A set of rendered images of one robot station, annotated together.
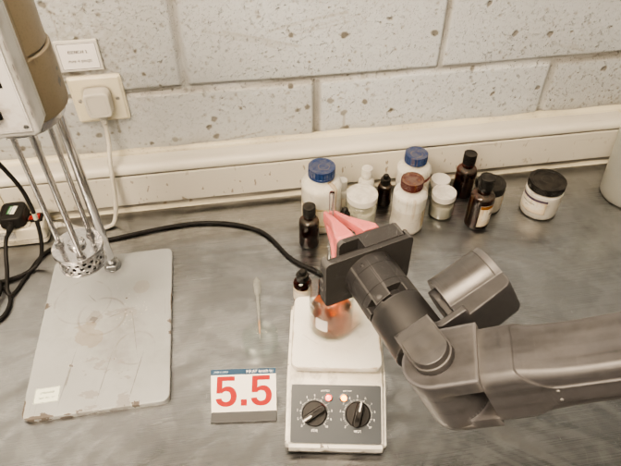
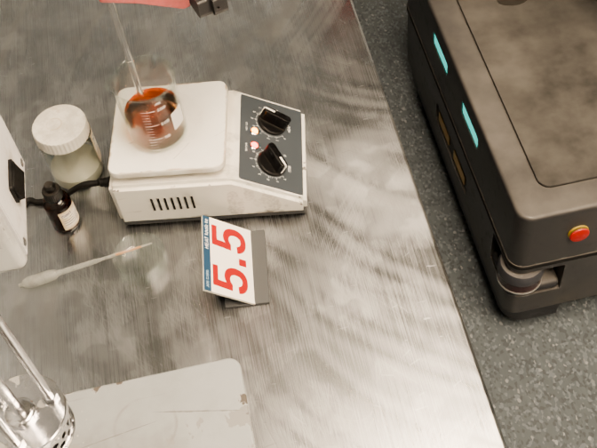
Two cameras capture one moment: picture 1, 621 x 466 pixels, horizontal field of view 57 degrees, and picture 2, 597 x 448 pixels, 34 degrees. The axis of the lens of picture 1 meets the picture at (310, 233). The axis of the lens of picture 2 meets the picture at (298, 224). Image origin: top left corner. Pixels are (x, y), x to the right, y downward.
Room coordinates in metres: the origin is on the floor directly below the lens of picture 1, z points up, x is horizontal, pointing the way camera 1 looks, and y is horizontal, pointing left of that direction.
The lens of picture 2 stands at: (0.29, 0.63, 1.57)
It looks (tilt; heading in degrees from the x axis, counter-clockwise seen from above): 54 degrees down; 275
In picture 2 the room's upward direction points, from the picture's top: 9 degrees counter-clockwise
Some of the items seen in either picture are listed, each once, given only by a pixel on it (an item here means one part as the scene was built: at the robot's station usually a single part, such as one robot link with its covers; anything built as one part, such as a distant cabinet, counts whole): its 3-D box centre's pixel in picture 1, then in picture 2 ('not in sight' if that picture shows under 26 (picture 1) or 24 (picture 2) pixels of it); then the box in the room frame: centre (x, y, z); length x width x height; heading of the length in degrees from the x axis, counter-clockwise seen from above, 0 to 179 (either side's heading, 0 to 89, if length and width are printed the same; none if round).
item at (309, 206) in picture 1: (309, 225); not in sight; (0.72, 0.00, 0.79); 0.04 x 0.04 x 0.09
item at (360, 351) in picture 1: (335, 332); (169, 128); (0.47, -0.04, 0.83); 0.12 x 0.12 x 0.01; 89
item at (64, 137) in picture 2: not in sight; (68, 148); (0.59, -0.06, 0.79); 0.06 x 0.06 x 0.08
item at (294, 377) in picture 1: (334, 365); (201, 153); (0.44, -0.03, 0.79); 0.22 x 0.13 x 0.08; 179
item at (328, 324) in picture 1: (330, 305); (148, 107); (0.48, -0.03, 0.88); 0.07 x 0.06 x 0.08; 14
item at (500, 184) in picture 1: (488, 193); not in sight; (0.82, -0.34, 0.78); 0.05 x 0.05 x 0.06
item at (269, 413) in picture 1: (243, 395); (234, 259); (0.41, 0.09, 0.77); 0.09 x 0.06 x 0.04; 92
